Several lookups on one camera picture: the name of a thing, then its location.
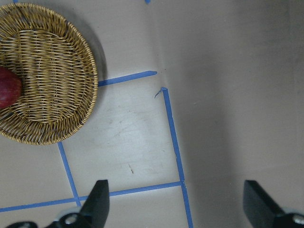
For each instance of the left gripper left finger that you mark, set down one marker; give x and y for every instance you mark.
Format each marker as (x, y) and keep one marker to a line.
(92, 214)

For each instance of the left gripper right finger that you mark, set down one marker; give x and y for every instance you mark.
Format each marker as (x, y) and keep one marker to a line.
(263, 212)

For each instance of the round wicker basket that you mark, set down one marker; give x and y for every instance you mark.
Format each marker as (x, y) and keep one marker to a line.
(58, 73)

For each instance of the red apple in basket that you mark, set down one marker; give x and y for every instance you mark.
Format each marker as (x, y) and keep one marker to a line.
(10, 87)

